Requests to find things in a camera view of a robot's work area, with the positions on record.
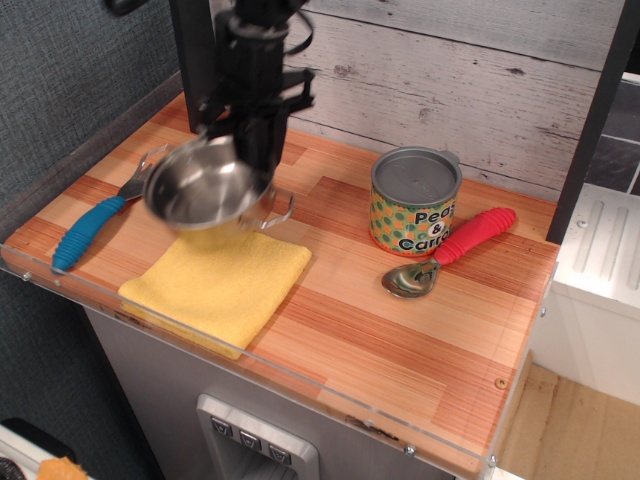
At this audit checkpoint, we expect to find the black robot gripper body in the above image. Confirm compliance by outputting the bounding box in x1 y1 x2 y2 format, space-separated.
198 19 315 138

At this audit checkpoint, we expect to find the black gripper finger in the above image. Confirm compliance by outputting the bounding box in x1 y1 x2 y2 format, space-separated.
265 107 289 175
233 117 268 173

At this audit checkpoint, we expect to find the stainless steel pot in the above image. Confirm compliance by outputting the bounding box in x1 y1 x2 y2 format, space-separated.
142 135 295 249

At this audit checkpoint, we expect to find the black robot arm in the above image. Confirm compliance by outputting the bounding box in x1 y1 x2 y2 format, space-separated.
201 1 315 178

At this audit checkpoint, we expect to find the peas and carrots can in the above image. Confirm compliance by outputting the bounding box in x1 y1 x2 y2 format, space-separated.
369 146 462 258

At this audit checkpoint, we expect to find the yellow folded cloth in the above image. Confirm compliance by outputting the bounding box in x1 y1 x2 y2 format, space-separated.
118 233 312 360

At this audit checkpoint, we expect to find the clear acrylic edge guard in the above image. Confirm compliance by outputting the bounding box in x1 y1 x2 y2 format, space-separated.
1 245 496 479

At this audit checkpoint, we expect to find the grey cabinet with dispenser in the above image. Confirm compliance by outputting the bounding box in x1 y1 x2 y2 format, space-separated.
86 309 452 479

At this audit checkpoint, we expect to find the white toy sink unit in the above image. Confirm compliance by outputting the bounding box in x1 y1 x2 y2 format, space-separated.
529 184 639 404

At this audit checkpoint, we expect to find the orange black object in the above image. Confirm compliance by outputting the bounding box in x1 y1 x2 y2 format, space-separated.
1 418 90 480

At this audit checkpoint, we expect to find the dark left vertical post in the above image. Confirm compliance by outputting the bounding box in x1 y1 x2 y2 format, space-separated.
169 0 216 133

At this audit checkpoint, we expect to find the black braided cable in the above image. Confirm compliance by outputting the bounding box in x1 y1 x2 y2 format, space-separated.
105 0 146 16

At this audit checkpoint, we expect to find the blue handled metal fork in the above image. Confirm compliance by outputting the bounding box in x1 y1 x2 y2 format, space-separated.
52 149 162 271

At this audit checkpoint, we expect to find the red handled metal spoon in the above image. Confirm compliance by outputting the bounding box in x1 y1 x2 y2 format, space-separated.
381 207 517 299

